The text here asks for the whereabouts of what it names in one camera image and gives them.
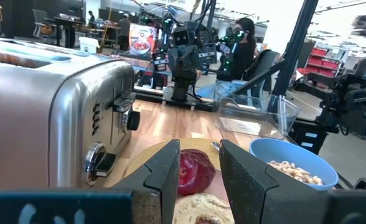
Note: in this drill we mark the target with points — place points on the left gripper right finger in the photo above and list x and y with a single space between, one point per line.
251 193

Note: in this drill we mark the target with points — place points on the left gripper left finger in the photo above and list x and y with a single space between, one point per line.
161 177

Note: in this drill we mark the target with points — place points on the bagel half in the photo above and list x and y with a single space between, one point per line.
198 207

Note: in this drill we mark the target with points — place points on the cereal rings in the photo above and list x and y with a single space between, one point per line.
298 172

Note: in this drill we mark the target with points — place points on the black neighbouring robot arm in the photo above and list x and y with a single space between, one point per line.
354 99

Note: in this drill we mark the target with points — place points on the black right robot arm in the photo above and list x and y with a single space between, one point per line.
180 87

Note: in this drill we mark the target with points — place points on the pink plate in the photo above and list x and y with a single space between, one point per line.
218 186

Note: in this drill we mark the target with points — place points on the cereal box with bowl picture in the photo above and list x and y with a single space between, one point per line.
141 40

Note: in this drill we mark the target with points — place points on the round woven straw placemat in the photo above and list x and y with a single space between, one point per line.
198 144

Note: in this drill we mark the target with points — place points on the blue bowl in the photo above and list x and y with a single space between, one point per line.
282 152

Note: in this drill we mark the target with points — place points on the silver metal cutlery piece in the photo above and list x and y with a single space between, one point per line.
215 145

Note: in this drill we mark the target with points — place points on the person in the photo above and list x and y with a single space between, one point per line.
91 16
124 29
242 53

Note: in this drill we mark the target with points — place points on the clear plastic bin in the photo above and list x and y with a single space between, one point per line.
254 121

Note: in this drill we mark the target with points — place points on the black office chair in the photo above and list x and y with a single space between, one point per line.
262 65

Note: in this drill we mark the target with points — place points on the white bucket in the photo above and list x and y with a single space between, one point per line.
89 45

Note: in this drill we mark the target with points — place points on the red storage bins shelf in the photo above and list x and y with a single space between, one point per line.
324 60

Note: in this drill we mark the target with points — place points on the silver four-slot toaster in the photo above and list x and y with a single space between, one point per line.
30 118

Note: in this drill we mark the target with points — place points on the grey office chair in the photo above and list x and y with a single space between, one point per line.
43 25

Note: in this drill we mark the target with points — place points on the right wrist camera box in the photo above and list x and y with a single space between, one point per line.
181 36

